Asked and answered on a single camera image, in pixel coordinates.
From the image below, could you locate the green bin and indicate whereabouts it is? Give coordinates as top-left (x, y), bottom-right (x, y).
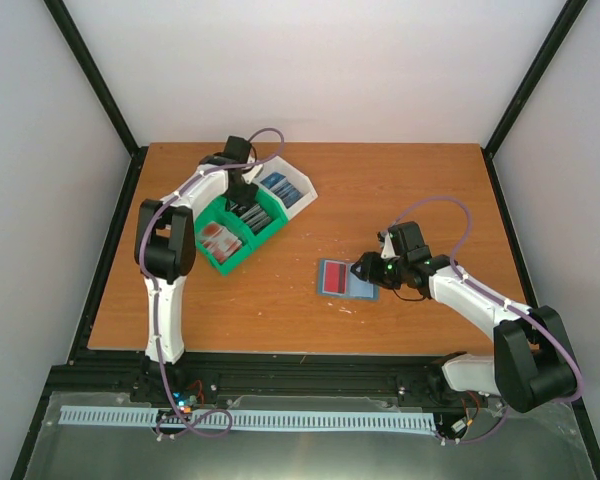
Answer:
top-left (221, 187), bottom-right (288, 251)
top-left (194, 198), bottom-right (254, 276)

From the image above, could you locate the blue card stack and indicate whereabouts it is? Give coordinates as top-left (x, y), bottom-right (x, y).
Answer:
top-left (261, 172), bottom-right (303, 208)

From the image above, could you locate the black frame post left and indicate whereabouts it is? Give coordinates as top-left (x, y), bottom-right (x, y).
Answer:
top-left (42, 0), bottom-right (149, 157)

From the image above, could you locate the black frame post right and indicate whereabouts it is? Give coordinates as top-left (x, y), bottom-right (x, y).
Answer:
top-left (482, 0), bottom-right (590, 155)

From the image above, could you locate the teal card holder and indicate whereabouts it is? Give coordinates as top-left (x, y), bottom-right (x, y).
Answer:
top-left (316, 259), bottom-right (379, 301)

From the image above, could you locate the red white card stack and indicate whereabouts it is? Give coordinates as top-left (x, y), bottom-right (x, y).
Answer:
top-left (199, 221), bottom-right (243, 264)

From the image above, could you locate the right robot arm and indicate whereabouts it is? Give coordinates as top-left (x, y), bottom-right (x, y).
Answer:
top-left (351, 252), bottom-right (584, 413)

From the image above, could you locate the black card stack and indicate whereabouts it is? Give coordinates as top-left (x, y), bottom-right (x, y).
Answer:
top-left (232, 203), bottom-right (273, 235)

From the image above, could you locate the small electronics board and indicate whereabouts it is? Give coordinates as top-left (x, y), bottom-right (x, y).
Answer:
top-left (172, 390), bottom-right (205, 414)

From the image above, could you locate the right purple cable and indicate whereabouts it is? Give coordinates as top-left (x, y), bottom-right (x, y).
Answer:
top-left (392, 195), bottom-right (585, 446)

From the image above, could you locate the black frame post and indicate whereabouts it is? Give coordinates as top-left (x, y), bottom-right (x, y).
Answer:
top-left (42, 0), bottom-right (149, 157)
top-left (482, 0), bottom-right (590, 155)

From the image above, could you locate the red credit card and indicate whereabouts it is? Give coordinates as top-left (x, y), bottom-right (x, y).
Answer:
top-left (322, 260), bottom-right (347, 295)

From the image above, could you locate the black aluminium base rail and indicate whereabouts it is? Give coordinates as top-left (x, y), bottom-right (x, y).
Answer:
top-left (9, 349), bottom-right (600, 480)

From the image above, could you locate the metal base plate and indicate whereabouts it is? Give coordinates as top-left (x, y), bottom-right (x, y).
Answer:
top-left (22, 394), bottom-right (596, 479)

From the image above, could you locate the white bin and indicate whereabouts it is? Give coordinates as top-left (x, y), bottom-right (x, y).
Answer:
top-left (253, 156), bottom-right (318, 221)

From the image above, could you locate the light blue cable duct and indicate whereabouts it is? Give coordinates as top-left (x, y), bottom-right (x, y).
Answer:
top-left (58, 406), bottom-right (436, 436)

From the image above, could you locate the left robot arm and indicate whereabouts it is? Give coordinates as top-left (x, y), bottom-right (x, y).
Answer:
top-left (134, 156), bottom-right (262, 365)

